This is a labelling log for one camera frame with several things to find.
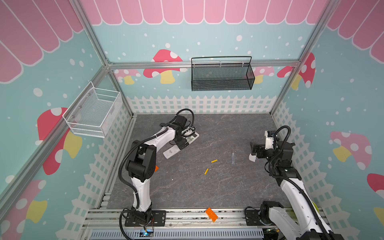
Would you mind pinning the small white remote control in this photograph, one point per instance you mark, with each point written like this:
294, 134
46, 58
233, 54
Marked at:
191, 139

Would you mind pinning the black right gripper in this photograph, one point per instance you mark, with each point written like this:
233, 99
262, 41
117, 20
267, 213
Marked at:
258, 150

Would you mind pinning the white battery cover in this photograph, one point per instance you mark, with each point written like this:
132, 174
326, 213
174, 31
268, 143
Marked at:
252, 157

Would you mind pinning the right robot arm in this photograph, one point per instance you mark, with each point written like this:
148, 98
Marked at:
291, 186

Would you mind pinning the large white remote control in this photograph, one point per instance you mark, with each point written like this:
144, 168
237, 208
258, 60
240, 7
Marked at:
171, 152

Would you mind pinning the clear handle screwdriver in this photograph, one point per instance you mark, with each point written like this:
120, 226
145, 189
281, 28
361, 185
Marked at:
233, 155

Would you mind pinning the white wire mesh basket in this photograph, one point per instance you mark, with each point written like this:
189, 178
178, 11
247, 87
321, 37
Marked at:
93, 112

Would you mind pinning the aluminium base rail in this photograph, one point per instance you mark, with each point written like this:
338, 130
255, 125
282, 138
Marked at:
195, 224

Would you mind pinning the black wire mesh basket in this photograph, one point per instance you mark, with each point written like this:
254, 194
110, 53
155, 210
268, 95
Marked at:
228, 73

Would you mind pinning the orange toy brick on rail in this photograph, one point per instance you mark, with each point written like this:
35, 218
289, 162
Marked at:
211, 214

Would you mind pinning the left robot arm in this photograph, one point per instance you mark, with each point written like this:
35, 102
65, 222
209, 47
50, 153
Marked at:
139, 165

